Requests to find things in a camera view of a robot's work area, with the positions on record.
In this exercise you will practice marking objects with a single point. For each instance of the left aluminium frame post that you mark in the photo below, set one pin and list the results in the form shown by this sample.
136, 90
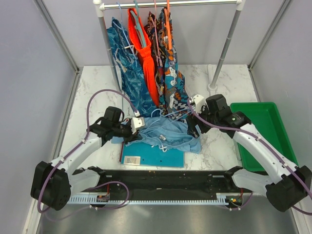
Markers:
56, 33

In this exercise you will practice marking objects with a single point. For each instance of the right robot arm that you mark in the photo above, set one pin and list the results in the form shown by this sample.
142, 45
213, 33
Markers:
285, 183

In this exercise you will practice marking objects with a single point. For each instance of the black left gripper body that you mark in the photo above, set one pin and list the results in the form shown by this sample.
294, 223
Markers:
124, 131

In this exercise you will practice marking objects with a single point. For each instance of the light blue shorts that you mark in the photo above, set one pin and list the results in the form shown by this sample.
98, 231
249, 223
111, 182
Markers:
167, 134

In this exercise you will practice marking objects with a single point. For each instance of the teal plastic hanger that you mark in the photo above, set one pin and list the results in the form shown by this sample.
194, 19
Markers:
137, 25

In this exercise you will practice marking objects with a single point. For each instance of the light blue wire hanger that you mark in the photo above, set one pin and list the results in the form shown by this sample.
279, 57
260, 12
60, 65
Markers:
168, 117

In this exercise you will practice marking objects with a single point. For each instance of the blue patterned shorts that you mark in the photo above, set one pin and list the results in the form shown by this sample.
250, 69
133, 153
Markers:
132, 77

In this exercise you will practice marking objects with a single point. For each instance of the light blue cable duct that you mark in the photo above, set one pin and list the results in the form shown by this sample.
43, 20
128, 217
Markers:
97, 199

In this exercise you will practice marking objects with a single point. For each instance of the right aluminium frame post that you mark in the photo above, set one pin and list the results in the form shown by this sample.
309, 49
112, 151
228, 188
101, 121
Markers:
270, 31

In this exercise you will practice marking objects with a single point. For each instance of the blue plastic hanger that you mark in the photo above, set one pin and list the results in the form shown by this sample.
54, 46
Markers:
129, 45

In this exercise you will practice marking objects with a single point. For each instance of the pink plastic hanger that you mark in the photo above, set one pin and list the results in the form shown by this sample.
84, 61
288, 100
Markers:
154, 20

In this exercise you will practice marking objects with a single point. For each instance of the dark comic print shorts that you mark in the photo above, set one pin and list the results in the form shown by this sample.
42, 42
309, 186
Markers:
149, 29

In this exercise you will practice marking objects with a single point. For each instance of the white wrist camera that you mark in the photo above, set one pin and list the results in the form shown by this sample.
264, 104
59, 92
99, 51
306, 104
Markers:
137, 122
198, 103

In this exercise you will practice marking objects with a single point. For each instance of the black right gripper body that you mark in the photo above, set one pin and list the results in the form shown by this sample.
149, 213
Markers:
192, 121

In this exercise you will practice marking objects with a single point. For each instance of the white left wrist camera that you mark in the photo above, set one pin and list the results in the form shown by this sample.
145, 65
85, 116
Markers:
137, 122

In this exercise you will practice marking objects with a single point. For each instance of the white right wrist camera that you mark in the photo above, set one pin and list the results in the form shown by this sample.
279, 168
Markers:
198, 103

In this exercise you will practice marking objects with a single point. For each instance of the green plastic bin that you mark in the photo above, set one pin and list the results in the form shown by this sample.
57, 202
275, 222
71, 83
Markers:
266, 117

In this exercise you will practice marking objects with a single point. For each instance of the teal folder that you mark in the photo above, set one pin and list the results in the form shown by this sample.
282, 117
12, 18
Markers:
148, 155

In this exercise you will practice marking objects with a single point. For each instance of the orange plastic hanger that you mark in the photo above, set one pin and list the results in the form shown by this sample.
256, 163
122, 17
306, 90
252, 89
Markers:
167, 36

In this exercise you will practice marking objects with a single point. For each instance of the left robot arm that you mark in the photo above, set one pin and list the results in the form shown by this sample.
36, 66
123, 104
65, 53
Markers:
55, 182

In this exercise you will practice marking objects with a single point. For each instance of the aluminium frame post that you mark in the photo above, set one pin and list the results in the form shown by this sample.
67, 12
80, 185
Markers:
56, 33
270, 31

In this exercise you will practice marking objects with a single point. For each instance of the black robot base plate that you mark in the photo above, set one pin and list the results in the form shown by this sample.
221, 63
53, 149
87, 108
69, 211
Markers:
162, 184

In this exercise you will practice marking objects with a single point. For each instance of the colourful cartoon print shorts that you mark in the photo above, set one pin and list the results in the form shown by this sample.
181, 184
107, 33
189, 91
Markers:
175, 96

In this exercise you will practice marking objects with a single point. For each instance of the orange shorts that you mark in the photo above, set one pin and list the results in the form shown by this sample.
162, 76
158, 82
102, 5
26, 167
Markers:
145, 58

